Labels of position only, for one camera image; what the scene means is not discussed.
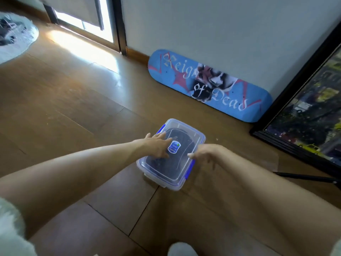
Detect dark clothes pile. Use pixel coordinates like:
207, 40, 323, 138
0, 18, 28, 46

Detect white fluffy round rug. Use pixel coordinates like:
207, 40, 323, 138
0, 12, 39, 65

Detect person's right forearm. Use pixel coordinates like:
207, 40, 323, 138
223, 148, 341, 255

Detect clear plastic box blue clips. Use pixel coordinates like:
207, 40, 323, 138
136, 118, 206, 191

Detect person's left forearm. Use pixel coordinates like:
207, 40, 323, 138
0, 141, 137, 240

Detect person's left hand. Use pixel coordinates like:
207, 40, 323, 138
133, 132, 174, 159

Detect black rod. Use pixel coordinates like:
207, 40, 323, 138
272, 172, 341, 190

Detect black framed picture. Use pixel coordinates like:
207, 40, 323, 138
250, 22, 341, 179

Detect person's right hand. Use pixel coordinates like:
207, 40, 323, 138
187, 144, 229, 169

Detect black item inside box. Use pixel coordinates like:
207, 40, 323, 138
146, 128, 194, 180

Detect grey window blind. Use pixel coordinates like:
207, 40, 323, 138
39, 0, 104, 31

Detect dark sliding door frame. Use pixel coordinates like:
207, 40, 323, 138
43, 0, 128, 56

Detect blue printed skateboard deck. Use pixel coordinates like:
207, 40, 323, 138
148, 49, 273, 123

